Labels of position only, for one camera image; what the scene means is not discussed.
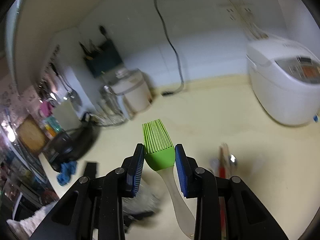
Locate dark green knife block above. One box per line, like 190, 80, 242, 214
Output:
79, 25, 123, 78

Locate black electric griddle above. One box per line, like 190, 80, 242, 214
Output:
42, 112, 98, 172

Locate metal spoon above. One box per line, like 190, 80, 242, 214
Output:
229, 154, 238, 176

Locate white rice cooker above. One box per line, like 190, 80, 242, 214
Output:
246, 38, 319, 126

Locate white cutting board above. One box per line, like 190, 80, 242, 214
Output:
52, 100, 81, 131

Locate red handled utensil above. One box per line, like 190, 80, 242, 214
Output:
218, 147, 227, 240

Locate black power cable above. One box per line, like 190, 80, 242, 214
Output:
152, 0, 186, 97

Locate disposable chopsticks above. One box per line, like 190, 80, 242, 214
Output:
220, 143, 229, 170

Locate wooden cutting board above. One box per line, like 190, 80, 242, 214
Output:
16, 115, 49, 157

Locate glass jar with metal lid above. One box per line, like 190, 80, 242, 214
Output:
100, 85, 126, 125

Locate beige electric cooker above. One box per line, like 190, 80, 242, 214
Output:
111, 68, 153, 120

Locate blue cloth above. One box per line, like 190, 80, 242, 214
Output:
57, 161, 77, 186

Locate small white plastic spoon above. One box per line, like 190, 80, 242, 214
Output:
209, 158, 220, 176

